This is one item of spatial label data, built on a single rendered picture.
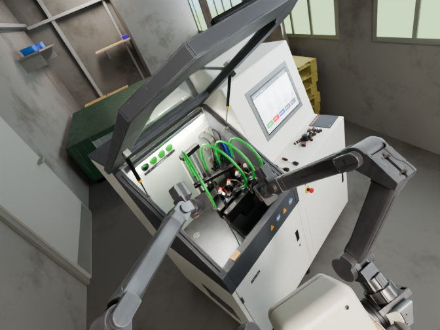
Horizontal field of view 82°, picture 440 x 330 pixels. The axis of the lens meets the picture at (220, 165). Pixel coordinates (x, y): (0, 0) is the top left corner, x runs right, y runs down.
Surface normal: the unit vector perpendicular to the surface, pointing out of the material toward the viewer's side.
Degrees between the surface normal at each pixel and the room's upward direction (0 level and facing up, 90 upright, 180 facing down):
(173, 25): 90
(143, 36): 90
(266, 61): 76
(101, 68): 90
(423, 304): 0
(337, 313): 48
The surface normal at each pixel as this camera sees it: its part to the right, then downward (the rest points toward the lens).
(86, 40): 0.40, 0.44
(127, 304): 0.65, -0.59
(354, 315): 0.08, -0.18
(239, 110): 0.60, 0.04
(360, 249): -0.81, 0.34
